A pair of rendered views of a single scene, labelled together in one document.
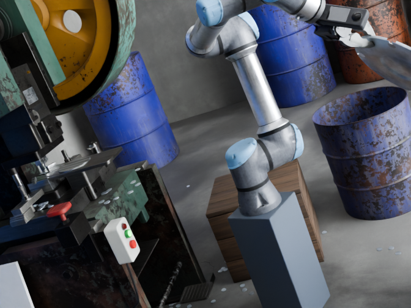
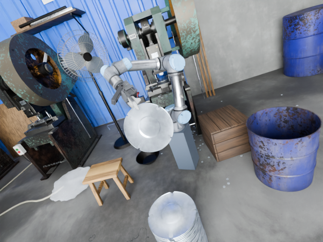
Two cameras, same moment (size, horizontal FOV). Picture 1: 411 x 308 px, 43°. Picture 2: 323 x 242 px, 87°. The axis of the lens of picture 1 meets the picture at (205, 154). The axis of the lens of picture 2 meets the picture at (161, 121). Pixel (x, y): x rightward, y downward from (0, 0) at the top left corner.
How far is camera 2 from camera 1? 1.94 m
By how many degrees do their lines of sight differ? 72
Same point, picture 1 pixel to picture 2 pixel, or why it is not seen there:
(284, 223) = (173, 139)
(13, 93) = (142, 56)
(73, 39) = not seen: hidden behind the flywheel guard
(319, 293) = (188, 165)
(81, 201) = (158, 91)
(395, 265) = (214, 187)
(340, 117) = (296, 119)
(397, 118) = (269, 144)
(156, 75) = not seen: outside the picture
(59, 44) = not seen: hidden behind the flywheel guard
